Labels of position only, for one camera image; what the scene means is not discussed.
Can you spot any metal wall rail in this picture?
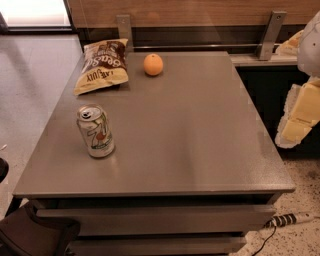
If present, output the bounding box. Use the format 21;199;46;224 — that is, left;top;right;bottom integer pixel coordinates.
132;43;281;52

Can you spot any white power strip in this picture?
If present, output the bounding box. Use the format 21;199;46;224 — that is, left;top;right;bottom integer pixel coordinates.
264;211;316;229

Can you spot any yellow brown chip bag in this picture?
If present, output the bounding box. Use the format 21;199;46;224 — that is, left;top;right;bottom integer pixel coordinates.
73;39;129;96

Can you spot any metal wall bracket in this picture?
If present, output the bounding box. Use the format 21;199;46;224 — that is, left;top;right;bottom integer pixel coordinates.
256;11;287;61
116;14;133;52

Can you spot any right metal wall bracket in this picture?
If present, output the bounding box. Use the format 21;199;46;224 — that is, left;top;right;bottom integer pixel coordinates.
256;11;287;61

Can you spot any black chair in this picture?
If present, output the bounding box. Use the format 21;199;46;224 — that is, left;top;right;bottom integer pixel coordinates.
0;202;80;256

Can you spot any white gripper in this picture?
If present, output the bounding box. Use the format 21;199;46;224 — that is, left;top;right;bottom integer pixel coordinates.
275;11;320;149

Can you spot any silver 7up soda can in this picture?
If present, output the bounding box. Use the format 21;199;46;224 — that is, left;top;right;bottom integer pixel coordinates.
77;104;115;158

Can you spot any left metal wall bracket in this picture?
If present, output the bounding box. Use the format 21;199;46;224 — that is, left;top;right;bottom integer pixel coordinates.
116;14;133;52

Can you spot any orange fruit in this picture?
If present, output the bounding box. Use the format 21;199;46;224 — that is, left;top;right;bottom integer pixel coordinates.
143;53;163;76

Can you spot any grey drawer cabinet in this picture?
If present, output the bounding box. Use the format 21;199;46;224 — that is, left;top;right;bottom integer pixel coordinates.
14;52;295;256

